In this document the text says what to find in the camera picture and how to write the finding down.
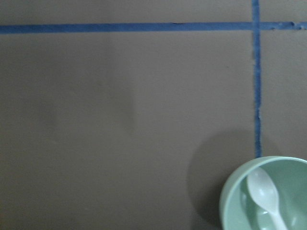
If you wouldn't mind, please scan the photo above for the white plastic spoon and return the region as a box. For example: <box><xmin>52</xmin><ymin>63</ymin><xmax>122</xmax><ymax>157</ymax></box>
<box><xmin>247</xmin><ymin>167</ymin><xmax>288</xmax><ymax>230</ymax></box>

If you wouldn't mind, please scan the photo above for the green bowl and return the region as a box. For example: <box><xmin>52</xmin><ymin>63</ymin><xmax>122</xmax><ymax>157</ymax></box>
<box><xmin>219</xmin><ymin>156</ymin><xmax>307</xmax><ymax>230</ymax></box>

